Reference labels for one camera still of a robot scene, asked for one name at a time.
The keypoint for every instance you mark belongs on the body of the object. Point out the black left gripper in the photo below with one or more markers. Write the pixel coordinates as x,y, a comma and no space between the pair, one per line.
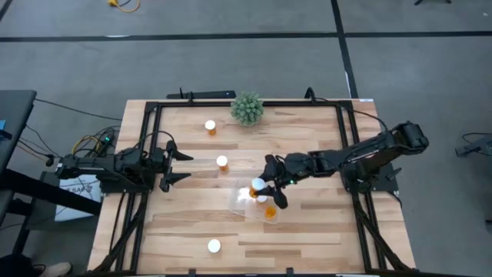
158,165

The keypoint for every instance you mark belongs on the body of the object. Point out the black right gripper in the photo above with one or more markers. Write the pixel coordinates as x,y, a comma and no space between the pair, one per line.
294,167

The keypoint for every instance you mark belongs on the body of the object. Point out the orange pill bottle white cap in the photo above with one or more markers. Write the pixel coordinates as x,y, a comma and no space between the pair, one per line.
258,184
214,245
210,126
262,199
222,162

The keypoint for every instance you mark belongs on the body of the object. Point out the clear plastic basket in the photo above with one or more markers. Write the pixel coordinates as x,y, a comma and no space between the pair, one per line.
246,207

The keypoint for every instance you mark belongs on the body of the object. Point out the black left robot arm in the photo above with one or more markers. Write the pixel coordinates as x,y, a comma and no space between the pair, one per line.
123,165

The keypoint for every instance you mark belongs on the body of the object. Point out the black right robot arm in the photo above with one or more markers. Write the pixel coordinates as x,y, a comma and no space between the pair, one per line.
369,154

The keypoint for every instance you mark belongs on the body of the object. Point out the small green potted plant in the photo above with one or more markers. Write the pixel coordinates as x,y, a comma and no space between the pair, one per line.
247,108

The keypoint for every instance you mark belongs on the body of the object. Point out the black bar device with antenna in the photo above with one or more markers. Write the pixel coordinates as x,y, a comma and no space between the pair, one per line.
203,94

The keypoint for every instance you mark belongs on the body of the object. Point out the white printed paper sheet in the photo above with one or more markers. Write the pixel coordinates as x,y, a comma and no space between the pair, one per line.
75,200

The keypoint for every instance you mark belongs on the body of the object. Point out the person's shoe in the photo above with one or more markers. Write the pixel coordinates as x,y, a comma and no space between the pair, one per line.
57,268

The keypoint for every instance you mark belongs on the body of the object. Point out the dark grey side desk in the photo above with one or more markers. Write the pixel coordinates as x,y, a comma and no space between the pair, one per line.
15,123

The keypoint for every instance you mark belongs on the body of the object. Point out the black floor stand base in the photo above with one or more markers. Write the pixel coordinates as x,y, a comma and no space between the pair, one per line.
476,146

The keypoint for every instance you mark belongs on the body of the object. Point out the black metal table frame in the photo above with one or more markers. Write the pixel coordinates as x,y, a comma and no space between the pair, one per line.
250,104

